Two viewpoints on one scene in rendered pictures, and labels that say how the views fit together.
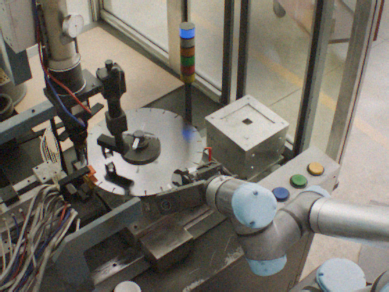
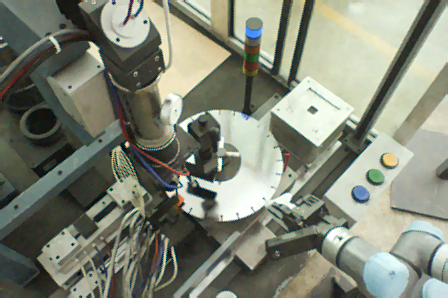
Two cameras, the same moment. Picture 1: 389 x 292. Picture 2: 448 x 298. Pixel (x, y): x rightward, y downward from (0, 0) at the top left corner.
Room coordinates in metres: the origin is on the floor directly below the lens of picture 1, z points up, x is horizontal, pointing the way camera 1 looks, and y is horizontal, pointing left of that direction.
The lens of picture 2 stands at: (0.46, 0.20, 1.93)
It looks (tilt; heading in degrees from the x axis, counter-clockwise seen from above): 62 degrees down; 353
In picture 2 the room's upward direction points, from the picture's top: straight up
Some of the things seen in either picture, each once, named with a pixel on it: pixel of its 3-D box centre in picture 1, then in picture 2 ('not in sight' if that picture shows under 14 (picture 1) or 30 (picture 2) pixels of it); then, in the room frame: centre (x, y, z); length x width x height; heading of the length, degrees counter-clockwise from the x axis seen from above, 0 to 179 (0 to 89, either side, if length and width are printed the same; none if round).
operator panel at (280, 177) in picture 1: (290, 196); (362, 184); (0.88, -0.27, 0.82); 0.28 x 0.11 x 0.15; 128
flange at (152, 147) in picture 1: (139, 144); (220, 159); (0.95, 0.14, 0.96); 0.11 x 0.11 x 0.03
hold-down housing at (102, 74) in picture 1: (112, 97); (204, 143); (0.88, 0.18, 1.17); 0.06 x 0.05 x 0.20; 119
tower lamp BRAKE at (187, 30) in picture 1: (187, 30); (253, 27); (1.22, 0.02, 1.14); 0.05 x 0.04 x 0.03; 38
